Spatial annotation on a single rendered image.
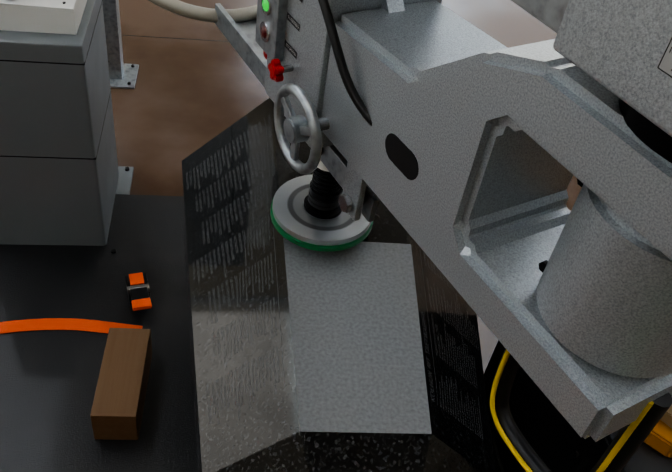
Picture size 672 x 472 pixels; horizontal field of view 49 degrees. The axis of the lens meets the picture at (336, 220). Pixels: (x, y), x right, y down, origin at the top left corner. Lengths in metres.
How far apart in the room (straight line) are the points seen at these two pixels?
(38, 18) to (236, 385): 1.26
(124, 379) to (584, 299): 1.55
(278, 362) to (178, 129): 1.99
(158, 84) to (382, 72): 2.53
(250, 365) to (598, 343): 0.74
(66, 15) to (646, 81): 1.79
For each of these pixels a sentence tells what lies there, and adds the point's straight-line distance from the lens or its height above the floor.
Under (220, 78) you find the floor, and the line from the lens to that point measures 3.57.
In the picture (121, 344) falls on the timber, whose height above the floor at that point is 0.14.
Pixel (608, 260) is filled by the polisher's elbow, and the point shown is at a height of 1.40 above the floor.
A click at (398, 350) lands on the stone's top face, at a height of 0.82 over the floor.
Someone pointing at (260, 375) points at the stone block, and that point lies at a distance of 1.38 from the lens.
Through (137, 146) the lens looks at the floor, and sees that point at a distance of 3.14.
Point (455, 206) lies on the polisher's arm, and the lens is 0.97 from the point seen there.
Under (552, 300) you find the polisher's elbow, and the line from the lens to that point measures 0.89.
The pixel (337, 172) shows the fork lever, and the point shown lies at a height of 1.08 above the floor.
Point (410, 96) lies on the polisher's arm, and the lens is 1.00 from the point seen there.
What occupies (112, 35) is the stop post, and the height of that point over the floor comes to 0.23.
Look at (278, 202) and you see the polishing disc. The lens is 1.54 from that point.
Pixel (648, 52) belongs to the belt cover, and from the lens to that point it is 0.68.
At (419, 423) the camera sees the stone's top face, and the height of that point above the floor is 0.82.
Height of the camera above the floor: 1.89
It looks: 42 degrees down
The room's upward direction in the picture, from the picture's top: 10 degrees clockwise
